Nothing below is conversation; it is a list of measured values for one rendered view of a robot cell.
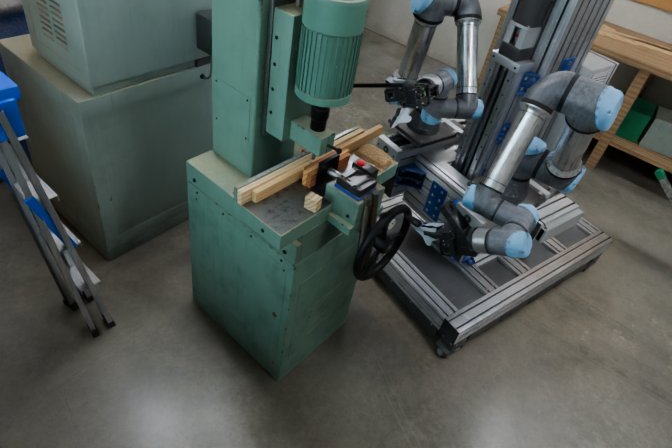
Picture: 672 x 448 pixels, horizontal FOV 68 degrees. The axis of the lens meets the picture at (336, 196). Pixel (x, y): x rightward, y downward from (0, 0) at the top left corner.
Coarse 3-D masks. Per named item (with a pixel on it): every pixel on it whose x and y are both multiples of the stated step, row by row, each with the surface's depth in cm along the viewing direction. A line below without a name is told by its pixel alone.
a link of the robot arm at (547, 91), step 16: (544, 80) 143; (560, 80) 140; (528, 96) 145; (544, 96) 142; (560, 96) 140; (528, 112) 145; (544, 112) 144; (512, 128) 147; (528, 128) 145; (512, 144) 146; (528, 144) 147; (496, 160) 148; (512, 160) 146; (496, 176) 148; (480, 192) 150; (496, 192) 148; (480, 208) 149; (496, 208) 147
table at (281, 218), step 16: (352, 160) 180; (384, 176) 180; (288, 192) 161; (304, 192) 162; (320, 192) 163; (240, 208) 153; (256, 208) 153; (272, 208) 154; (288, 208) 155; (304, 208) 156; (320, 208) 157; (256, 224) 151; (272, 224) 148; (288, 224) 149; (304, 224) 152; (336, 224) 159; (272, 240) 149; (288, 240) 150
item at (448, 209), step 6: (444, 204) 149; (450, 204) 150; (444, 210) 149; (450, 210) 149; (456, 210) 150; (444, 216) 150; (450, 216) 148; (456, 216) 149; (462, 216) 151; (450, 222) 150; (456, 222) 148; (462, 222) 150; (456, 228) 149; (462, 228) 149; (468, 228) 150; (462, 234) 149
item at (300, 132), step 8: (296, 120) 163; (304, 120) 164; (296, 128) 162; (304, 128) 160; (328, 128) 162; (296, 136) 164; (304, 136) 161; (312, 136) 159; (320, 136) 158; (328, 136) 159; (304, 144) 163; (312, 144) 160; (320, 144) 158; (312, 152) 162; (320, 152) 160
